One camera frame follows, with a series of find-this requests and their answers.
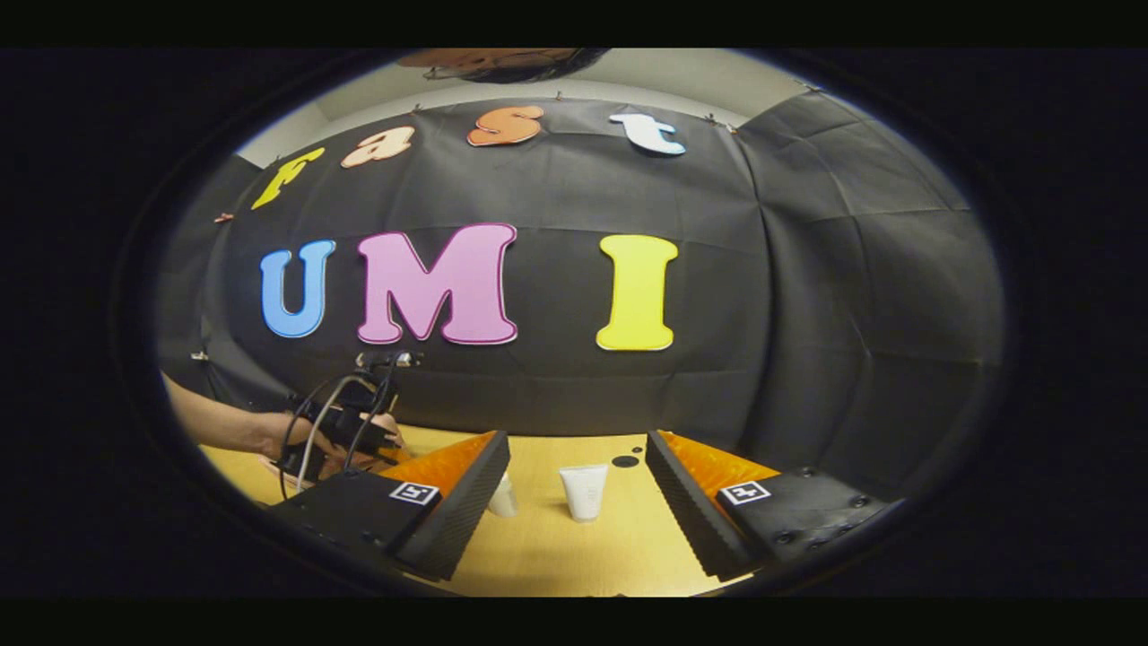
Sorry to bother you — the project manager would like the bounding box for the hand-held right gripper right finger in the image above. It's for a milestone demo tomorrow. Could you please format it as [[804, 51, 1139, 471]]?
[[644, 430, 893, 582]]

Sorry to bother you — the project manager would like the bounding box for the white squeeze tube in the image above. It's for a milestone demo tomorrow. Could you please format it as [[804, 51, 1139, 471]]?
[[558, 464, 610, 524]]

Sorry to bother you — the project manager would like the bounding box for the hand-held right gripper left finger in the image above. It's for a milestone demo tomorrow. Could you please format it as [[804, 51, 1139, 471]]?
[[267, 430, 511, 583]]

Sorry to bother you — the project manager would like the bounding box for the white pump bottle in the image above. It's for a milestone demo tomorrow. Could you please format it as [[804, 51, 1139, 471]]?
[[487, 473, 520, 519]]

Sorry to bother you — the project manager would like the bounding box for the black backdrop cloth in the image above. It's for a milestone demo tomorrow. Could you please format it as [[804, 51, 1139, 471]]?
[[157, 90, 1005, 505]]

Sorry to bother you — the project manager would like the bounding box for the grey cable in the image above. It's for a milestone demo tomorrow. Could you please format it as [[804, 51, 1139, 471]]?
[[295, 374, 376, 491]]

